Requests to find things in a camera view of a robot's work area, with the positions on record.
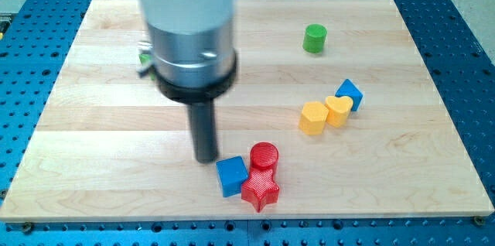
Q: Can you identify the green block behind arm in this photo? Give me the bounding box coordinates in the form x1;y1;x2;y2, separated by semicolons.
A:
138;53;155;80

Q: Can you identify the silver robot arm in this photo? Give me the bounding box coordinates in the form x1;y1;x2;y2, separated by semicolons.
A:
140;0;235;88

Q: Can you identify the blue cube block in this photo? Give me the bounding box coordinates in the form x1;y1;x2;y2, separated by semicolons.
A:
216;156;248;197

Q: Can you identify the blue triangle block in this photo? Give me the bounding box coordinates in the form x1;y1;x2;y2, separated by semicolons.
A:
335;79;364;111

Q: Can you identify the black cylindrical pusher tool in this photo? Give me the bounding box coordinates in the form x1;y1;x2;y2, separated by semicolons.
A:
151;51;237;163

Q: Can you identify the red cylinder block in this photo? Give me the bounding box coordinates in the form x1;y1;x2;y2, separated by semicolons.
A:
249;142;279;179

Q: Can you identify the yellow hexagon block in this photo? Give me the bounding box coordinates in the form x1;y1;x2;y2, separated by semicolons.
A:
299;101;329;135

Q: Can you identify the red star block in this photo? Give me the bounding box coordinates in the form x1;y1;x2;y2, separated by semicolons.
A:
241;168;280;213

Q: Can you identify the wooden board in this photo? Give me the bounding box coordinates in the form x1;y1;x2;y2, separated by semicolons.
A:
1;0;493;223

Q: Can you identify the yellow heart block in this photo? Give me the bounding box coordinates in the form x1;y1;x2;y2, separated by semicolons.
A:
325;96;353;128

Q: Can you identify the green cylinder block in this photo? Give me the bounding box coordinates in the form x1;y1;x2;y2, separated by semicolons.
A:
302;24;327;53

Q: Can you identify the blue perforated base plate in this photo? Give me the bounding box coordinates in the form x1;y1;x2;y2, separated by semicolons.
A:
1;0;494;245

